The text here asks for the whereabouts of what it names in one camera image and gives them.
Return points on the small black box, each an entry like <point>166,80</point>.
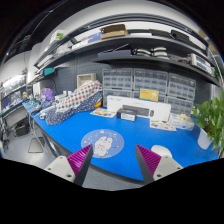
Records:
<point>126,114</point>

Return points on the grey drawer cabinet middle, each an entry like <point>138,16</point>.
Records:
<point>150,79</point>

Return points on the illustrated card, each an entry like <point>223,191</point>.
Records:
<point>103,113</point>
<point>162,125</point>

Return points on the clear plastic box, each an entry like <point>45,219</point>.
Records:
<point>181,121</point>

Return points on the checkered patterned cloth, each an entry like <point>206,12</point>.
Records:
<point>84,98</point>

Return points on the yellow label card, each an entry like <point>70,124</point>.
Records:
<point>148,94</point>

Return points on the illustrated card right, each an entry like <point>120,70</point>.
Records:
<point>162,125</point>

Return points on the white plant pot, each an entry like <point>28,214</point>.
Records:
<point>203,140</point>

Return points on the black shelf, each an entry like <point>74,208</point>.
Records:
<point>137,26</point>
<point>160,64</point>

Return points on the green white box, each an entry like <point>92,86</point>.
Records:
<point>56,36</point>

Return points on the blue desk mat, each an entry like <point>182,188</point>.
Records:
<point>75,131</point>

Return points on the brown cardboard box on shelf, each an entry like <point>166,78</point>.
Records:
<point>113,31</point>

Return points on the upper black shelf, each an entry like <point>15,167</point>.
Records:
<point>137,26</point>

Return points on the white keyboard box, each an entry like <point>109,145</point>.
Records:
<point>146,109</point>

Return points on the purple bag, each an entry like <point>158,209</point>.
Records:
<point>47,95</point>

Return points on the round rabbit mouse pad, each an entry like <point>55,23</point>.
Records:
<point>106,143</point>

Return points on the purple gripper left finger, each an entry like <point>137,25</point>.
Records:
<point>74,167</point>

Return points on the illustrated card left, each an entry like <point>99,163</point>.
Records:
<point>103,113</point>

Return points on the white device on shelf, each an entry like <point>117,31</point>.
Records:
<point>200,63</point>

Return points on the green potted plant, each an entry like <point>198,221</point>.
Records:
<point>210,116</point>

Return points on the white computer mouse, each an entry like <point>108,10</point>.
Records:
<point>161,150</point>

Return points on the lower black shelf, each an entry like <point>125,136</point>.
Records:
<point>160,64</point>

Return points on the grey drawer cabinet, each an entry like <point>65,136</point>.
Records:
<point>117,82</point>
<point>181,94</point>
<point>150,79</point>

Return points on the grey drawer cabinet left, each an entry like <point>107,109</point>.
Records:
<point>117,82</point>

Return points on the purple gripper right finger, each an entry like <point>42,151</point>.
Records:
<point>153,166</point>

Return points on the grey drawer cabinet right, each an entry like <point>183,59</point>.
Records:
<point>181,94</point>

